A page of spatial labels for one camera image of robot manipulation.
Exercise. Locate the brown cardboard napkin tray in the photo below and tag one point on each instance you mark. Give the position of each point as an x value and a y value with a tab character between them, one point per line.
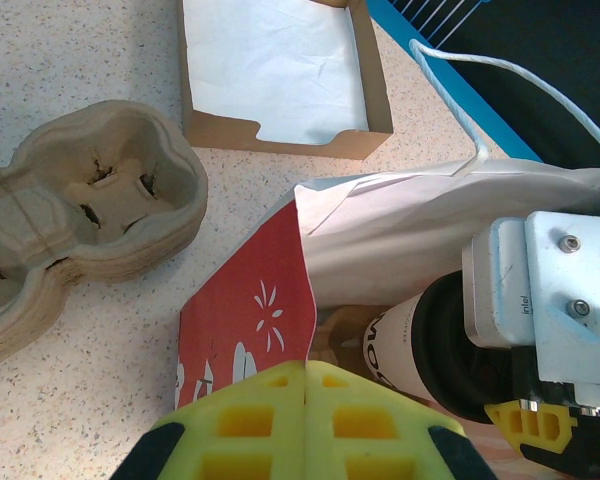
370	135

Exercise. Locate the white paper cup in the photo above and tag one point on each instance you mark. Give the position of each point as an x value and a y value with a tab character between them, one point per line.
395	340

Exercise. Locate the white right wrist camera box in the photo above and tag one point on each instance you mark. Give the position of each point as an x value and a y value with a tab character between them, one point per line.
555	280

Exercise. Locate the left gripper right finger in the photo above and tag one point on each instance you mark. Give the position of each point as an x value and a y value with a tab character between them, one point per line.
370	430

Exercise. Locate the red white paper bag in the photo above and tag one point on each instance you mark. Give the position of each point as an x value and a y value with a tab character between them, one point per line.
260	280

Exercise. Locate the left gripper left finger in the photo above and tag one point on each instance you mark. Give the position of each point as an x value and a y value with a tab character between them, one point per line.
250	425

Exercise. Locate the white paper napkin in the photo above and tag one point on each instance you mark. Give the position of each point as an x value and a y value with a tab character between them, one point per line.
280	65

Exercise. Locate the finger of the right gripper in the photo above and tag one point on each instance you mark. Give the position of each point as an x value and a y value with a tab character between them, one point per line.
530	425

